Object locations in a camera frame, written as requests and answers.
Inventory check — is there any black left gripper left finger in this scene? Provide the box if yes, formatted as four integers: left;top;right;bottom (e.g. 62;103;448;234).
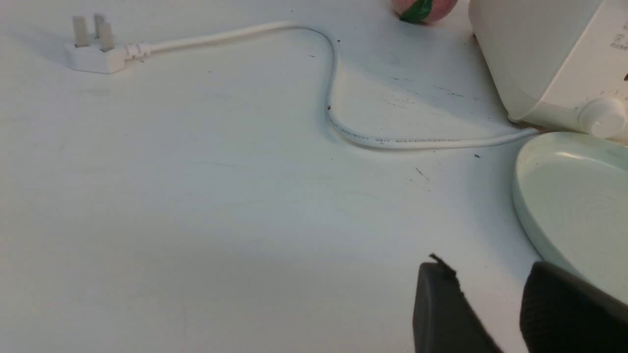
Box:
413;254;502;353

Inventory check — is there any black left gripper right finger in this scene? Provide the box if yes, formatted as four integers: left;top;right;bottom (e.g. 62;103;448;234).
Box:
520;261;628;353

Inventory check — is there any white toaster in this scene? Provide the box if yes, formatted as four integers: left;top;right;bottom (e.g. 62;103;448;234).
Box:
469;0;628;145

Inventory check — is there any pale green round plate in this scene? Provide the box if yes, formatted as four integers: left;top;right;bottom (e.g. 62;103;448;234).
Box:
512;132;628;303

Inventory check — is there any pink toy peach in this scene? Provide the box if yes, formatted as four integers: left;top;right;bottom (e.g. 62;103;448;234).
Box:
391;0;458;24

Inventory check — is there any white toaster power cable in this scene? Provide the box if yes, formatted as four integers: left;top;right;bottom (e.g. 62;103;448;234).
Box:
66;14;540;150

